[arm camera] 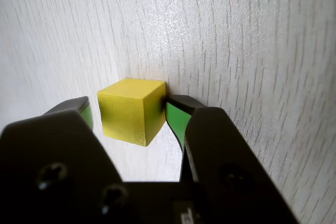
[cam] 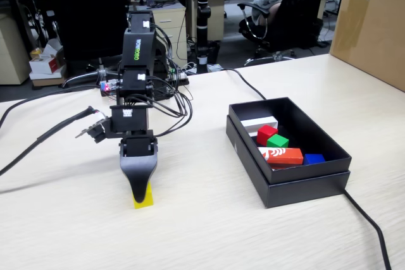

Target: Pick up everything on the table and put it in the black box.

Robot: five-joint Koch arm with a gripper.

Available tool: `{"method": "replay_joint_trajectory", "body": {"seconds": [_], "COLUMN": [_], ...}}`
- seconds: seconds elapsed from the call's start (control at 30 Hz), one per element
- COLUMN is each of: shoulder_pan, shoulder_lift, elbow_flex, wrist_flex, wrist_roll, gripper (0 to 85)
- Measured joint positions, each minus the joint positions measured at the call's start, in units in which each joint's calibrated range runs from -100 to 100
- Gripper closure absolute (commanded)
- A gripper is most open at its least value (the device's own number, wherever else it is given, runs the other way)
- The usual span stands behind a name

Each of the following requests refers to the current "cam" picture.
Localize red wooden cube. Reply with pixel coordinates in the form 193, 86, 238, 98
256, 125, 280, 146

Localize black office chair with armrests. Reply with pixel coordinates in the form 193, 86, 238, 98
237, 0, 337, 66

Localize green wooden cube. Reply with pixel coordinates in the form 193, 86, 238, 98
266, 134, 290, 150

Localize white rectangular box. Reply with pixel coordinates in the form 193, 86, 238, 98
240, 116, 279, 137

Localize blue controller board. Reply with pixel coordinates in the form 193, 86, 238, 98
99, 78, 123, 97

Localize black sleeved camera cable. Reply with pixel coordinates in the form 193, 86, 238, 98
0, 106, 107, 178

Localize orange carton with white logo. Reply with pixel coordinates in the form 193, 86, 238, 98
258, 147, 304, 170

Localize black segmented stand pole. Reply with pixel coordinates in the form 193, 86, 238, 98
189, 0, 221, 66

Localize blue wooden cube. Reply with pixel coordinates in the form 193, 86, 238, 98
302, 153, 327, 166

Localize black cardboard box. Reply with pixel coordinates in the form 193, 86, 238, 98
228, 96, 353, 185

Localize black box lid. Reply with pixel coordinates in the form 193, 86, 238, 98
225, 114, 351, 209

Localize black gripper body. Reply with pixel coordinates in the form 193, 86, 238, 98
118, 129, 159, 157

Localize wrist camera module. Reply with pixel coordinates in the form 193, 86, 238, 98
75, 114, 112, 144

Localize large brown cardboard box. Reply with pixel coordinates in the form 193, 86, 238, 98
328, 0, 405, 92

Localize thick black power cable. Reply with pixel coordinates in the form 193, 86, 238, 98
218, 68, 393, 270

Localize yellow wooden block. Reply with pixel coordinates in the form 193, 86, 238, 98
132, 183, 155, 210

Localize black mesh office chair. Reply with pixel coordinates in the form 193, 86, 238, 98
46, 0, 131, 89

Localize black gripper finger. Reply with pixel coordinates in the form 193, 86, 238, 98
119, 154, 158, 204

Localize green circuit board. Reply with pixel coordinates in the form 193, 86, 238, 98
167, 66, 190, 86

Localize thin black servo wires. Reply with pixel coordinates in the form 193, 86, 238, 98
147, 23, 194, 137

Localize open cardboard box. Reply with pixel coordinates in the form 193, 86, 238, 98
30, 38, 65, 62

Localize white and red carton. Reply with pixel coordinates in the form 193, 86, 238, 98
28, 54, 66, 77

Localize beige drawer cabinet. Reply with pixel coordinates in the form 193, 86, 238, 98
207, 0, 227, 42
151, 6, 188, 69
0, 13, 32, 86

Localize black base cable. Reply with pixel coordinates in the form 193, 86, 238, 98
0, 83, 102, 128

